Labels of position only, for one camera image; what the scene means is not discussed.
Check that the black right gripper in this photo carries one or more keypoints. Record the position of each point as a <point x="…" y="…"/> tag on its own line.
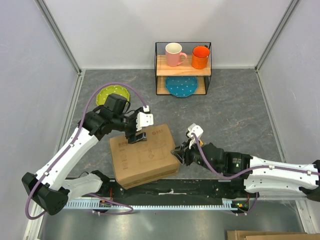
<point x="178" y="152"/>

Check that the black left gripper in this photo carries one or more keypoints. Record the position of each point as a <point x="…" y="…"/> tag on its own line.
<point x="140" y="137"/>

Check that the brown cardboard express box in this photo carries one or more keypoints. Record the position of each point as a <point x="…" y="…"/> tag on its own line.
<point x="145" y="161"/>

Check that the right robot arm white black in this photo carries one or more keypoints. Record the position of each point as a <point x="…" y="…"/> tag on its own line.
<point x="245" y="173"/>

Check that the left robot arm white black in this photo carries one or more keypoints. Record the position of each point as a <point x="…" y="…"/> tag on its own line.
<point x="49" y="186"/>

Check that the blue dotted plate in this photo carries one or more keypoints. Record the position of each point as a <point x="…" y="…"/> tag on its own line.
<point x="181" y="86"/>

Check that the pink mug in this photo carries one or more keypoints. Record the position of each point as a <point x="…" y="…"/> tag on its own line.
<point x="174" y="54"/>

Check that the orange mug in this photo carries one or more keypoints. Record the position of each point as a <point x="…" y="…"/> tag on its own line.
<point x="200" y="55"/>

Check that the cardboard sheet corner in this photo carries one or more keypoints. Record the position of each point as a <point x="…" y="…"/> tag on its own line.
<point x="269" y="235"/>

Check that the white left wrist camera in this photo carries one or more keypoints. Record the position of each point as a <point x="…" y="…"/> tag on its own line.
<point x="144" y="120"/>

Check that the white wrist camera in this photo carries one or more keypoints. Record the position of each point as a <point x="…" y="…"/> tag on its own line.
<point x="194" y="133"/>
<point x="144" y="120"/>

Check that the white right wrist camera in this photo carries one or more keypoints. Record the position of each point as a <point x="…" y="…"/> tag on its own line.
<point x="194" y="133"/>

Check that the black wire wooden shelf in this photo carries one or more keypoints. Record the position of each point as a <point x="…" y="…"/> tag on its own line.
<point x="162" y="70"/>

